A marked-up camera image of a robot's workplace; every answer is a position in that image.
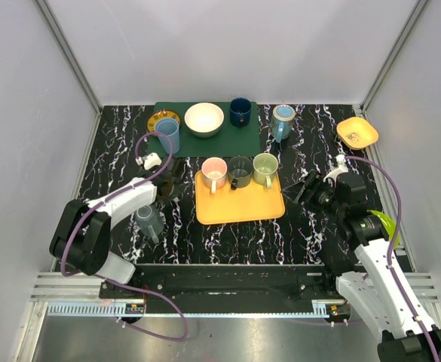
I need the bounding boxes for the sage green mug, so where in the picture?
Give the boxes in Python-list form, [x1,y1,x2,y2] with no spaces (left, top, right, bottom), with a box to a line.
[253,153,279,189]

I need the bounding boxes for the dark grey mug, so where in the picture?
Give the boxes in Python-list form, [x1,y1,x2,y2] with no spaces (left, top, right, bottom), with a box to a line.
[227,155,253,191]

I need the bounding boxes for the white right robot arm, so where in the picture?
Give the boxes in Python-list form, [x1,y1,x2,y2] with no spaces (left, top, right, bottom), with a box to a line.
[282,170,441,361]

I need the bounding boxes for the light blue plastic cup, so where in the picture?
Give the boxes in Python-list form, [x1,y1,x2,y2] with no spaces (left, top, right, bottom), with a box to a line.
[155,118,180,155]

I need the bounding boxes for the cream ceramic bowl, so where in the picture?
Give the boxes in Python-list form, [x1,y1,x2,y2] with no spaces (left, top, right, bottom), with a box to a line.
[184,103,225,138]

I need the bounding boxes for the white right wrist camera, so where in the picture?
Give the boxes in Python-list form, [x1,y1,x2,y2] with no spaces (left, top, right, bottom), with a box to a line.
[323,155,349,185]

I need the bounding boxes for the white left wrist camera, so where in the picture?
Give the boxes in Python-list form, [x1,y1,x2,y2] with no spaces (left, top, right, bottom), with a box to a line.
[136,152,162,170]

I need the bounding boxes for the dark green placemat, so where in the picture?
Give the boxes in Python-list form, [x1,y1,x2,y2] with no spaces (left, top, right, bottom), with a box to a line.
[146,100,262,158]

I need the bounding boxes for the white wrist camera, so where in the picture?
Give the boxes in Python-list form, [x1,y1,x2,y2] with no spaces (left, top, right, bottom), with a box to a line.
[136,152,162,170]
[323,155,349,185]

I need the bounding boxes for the yellow square dish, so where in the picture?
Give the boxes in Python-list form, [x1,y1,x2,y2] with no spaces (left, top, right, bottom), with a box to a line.
[336,117,379,150]

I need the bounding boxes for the lime green plate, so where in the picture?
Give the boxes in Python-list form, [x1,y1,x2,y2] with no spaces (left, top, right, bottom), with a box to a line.
[367,210,397,243]

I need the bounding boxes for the blue and beige mug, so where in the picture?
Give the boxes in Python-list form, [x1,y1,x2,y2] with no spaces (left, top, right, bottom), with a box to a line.
[270,104,296,143]

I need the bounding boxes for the grey-blue mug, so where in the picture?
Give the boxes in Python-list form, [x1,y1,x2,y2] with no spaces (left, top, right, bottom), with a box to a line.
[134,204,164,244]

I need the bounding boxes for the pink mug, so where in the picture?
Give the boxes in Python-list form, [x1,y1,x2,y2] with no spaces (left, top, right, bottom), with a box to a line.
[201,157,228,194]

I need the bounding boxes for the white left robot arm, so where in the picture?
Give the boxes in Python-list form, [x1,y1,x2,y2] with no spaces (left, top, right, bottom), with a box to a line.
[49,158,185,299]

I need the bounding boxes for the yellow patterned saucer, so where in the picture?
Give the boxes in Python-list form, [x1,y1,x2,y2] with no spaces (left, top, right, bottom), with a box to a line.
[145,109,181,133]

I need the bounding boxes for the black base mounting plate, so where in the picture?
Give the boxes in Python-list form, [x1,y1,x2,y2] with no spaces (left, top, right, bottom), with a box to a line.
[98,263,368,316]

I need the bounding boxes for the navy blue mug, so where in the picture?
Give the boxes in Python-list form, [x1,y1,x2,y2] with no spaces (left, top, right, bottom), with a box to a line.
[229,97,252,127]

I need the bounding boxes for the orange plastic tray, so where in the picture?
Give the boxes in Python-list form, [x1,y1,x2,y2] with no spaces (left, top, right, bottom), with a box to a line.
[194,172,285,225]

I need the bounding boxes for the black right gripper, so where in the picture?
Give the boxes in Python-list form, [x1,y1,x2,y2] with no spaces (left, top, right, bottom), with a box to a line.
[280,169,345,219]

